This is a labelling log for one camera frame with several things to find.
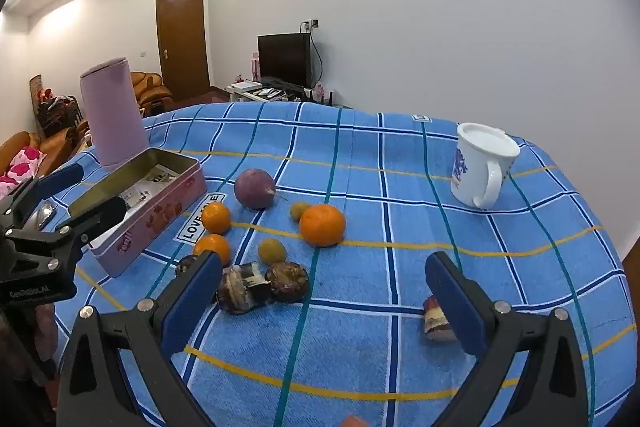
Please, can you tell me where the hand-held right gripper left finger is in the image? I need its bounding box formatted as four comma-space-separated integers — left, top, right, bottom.
57, 251, 223, 427

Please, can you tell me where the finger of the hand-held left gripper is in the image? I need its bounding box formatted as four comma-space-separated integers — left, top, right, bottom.
7, 196, 128, 268
0, 164, 85, 228

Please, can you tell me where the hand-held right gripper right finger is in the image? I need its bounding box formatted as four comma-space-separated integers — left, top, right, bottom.
425, 251, 591, 427

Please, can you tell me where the pink tin box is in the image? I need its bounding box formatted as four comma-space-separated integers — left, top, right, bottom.
66, 148, 208, 279

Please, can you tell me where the small orange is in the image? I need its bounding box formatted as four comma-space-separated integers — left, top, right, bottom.
201, 201, 232, 235
193, 233, 232, 268

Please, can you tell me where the dark brown round fruit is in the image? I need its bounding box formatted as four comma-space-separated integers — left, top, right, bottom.
264, 262, 309, 304

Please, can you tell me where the round purple fruit with stem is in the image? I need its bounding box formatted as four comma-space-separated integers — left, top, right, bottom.
234, 168, 288, 210

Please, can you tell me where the red-brown snack piece right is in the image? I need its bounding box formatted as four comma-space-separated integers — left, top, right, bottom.
422, 296, 458, 344

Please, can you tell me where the brown leather sofa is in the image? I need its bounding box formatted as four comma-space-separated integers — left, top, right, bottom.
0, 122, 91, 178

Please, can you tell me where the pink floral cushion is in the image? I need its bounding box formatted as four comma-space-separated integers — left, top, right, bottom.
0, 146, 43, 195

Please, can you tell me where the dark cluttered rack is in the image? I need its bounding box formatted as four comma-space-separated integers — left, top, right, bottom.
32, 94, 83, 138

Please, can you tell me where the purple cylindrical canister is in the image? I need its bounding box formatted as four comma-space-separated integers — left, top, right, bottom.
80, 57, 150, 168

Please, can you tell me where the blue plaid blanket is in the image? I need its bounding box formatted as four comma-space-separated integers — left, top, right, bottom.
52, 102, 626, 427

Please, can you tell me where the brown leather armchair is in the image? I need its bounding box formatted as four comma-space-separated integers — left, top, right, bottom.
131, 72, 173, 116

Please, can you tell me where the white mug with blue print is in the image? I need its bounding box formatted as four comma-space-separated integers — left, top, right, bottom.
450, 122, 521, 210

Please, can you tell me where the large orange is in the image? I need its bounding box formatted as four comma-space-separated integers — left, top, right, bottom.
299, 204, 347, 248

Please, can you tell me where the brown wooden door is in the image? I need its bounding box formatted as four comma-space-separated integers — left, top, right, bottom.
155, 0, 211, 100

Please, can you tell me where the white low cabinet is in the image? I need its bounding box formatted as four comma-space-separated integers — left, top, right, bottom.
225, 79, 341, 108

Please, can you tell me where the black television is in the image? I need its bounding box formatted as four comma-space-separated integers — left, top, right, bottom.
257, 33, 313, 88

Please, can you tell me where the black power cable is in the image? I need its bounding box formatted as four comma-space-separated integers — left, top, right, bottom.
309, 27, 325, 88

